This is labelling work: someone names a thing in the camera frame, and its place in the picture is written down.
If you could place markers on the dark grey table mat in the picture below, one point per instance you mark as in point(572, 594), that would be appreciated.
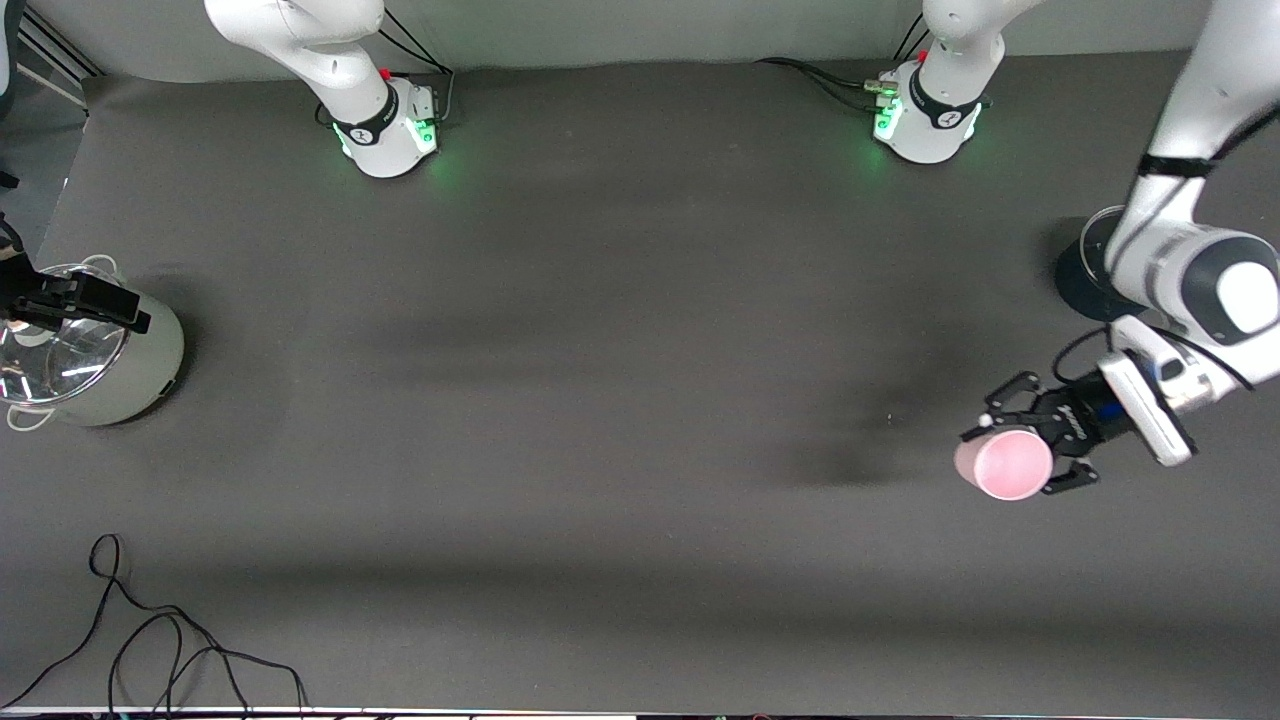
point(640, 400)

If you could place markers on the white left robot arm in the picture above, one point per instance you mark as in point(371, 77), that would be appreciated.
point(1210, 100)

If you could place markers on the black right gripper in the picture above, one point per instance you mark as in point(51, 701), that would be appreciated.
point(82, 299)

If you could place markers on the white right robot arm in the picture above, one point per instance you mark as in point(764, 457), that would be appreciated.
point(330, 60)

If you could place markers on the dark blue pot, glass lid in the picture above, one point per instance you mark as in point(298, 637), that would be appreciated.
point(1080, 290)

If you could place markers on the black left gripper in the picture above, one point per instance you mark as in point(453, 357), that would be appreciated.
point(1070, 425)

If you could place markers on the pale green pot, glass lid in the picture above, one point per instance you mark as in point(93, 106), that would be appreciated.
point(130, 370)

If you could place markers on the aluminium frame rail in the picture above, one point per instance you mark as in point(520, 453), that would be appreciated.
point(55, 60)

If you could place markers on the pink paper cup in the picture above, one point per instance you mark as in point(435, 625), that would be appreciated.
point(1005, 465)

